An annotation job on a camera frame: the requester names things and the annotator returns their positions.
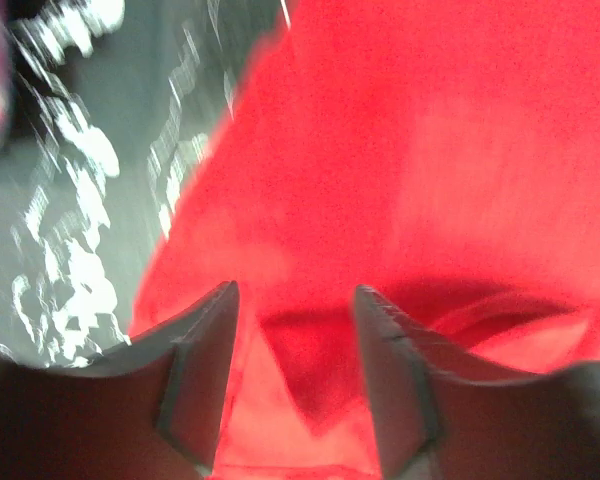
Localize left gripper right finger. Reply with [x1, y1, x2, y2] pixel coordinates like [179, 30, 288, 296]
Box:
[354, 286, 600, 479]

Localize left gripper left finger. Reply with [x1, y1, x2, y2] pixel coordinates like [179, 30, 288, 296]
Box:
[0, 282, 239, 479]

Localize dark red t shirt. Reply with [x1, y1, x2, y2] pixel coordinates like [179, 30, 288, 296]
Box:
[131, 1, 600, 479]

